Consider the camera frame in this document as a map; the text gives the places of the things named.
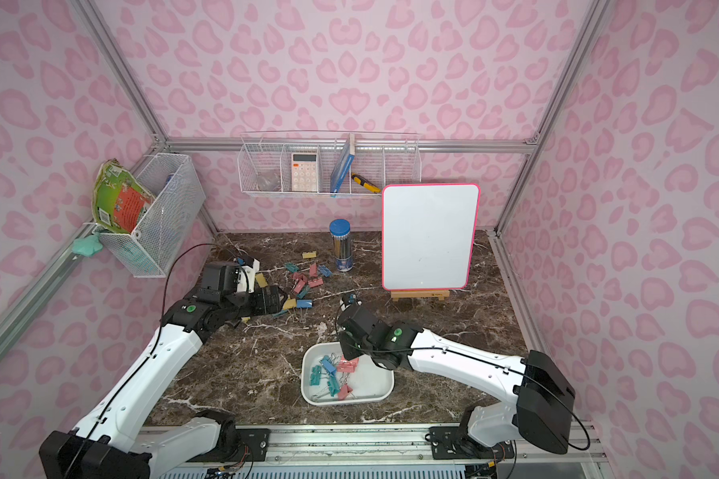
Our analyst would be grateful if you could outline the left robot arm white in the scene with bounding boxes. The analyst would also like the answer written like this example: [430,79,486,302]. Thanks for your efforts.
[39,261,288,478]

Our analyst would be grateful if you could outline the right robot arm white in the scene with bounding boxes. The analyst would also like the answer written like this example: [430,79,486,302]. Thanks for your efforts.
[336,299,578,455]

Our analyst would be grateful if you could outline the white storage tray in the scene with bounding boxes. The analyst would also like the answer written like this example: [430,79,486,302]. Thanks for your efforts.
[301,342,395,406]

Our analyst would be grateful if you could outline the wooden whiteboard easel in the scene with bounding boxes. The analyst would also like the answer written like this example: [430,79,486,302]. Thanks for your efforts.
[389,289,451,301]

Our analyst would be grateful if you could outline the blue lid pencil canister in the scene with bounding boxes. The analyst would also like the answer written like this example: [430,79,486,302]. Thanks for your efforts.
[329,219,354,273]

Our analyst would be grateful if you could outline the pink framed whiteboard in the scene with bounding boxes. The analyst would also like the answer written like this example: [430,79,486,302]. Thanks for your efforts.
[381,183,481,291]

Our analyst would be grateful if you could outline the white calculator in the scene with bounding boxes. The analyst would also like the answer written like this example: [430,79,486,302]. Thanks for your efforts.
[291,153,320,193]

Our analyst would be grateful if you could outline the yellow utility knife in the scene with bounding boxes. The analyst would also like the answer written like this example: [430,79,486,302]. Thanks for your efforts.
[352,174,381,194]

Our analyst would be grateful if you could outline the blue book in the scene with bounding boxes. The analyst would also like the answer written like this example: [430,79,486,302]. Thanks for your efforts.
[330,133,356,194]

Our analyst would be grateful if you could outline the green red snack bag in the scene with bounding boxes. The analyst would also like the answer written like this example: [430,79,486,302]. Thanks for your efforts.
[91,159,156,234]

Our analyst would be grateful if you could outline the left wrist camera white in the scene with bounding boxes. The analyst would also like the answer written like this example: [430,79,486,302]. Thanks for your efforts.
[238,259,261,293]

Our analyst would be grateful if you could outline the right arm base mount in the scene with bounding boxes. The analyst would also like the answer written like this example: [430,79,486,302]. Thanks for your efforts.
[425,426,515,462]

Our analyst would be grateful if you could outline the white mesh wall basket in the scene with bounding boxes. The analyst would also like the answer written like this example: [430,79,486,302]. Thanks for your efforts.
[99,153,206,279]

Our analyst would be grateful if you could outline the wire shelf on back wall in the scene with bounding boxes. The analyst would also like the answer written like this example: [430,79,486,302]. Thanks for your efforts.
[237,133,423,198]

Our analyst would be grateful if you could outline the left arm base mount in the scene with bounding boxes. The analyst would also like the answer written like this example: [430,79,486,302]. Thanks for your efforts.
[188,427,272,464]

